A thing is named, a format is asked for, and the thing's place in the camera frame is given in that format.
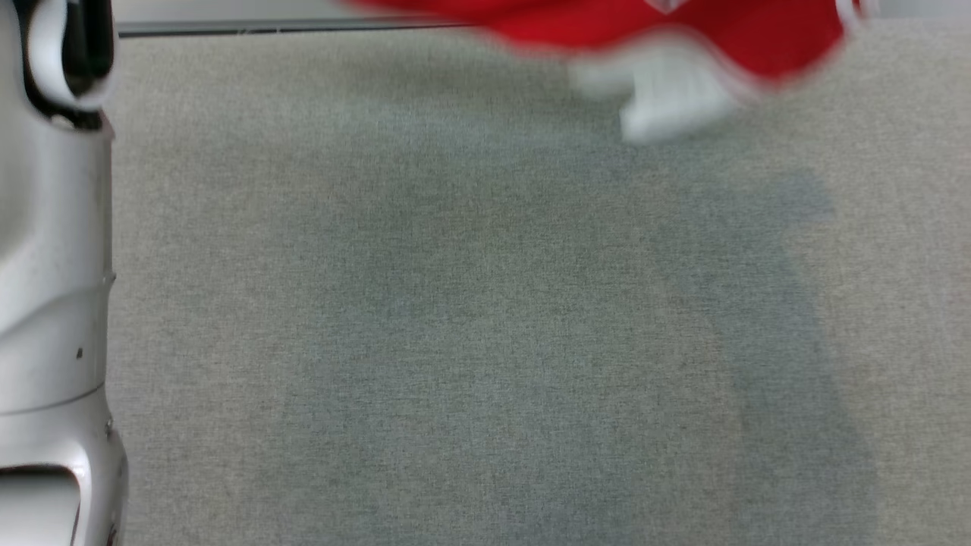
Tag grey fabric covered table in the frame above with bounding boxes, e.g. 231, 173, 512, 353
76, 15, 971, 546

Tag red shorts with white trim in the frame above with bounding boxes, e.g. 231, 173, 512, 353
334, 0, 875, 145

